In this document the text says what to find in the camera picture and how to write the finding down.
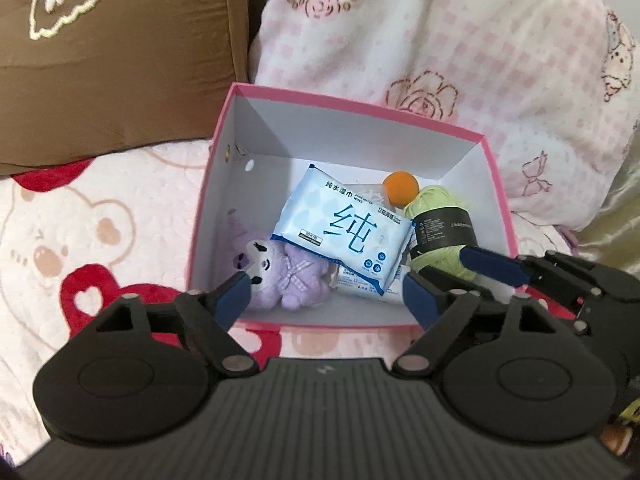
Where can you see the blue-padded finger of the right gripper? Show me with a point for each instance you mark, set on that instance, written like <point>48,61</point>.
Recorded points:
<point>498,267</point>

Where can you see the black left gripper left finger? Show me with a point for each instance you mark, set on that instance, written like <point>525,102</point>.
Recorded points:
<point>139,370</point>

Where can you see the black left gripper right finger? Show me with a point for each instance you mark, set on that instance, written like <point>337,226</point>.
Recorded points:
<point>510,370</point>

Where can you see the green yarn ball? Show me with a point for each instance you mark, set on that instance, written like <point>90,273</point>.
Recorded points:
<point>442,227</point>

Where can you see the orange makeup sponge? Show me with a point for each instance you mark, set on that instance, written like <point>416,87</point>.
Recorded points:
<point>401,188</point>

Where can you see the small blue wipes packet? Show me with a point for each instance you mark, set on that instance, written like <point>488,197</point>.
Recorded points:
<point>348,283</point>

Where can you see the purple plush toy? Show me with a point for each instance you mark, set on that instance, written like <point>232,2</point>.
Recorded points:
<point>281,274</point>

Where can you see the blue white wet wipes pack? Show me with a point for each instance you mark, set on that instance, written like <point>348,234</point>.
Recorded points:
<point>334,222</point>

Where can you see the clear plastic floss pick box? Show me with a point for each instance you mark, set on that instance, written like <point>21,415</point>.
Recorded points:
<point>373,192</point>

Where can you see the olive satin curtain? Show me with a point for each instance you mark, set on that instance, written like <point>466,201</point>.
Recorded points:
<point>613,238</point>

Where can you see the red bear print blanket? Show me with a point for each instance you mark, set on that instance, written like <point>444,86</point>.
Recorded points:
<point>73,239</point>

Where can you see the pink checkered floral pillow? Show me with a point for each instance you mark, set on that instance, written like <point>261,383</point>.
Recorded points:
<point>552,84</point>

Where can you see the pink cardboard box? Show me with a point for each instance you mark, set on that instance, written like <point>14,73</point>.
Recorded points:
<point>266,138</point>

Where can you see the brown embroidered pillow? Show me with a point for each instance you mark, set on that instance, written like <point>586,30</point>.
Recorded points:
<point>81,78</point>

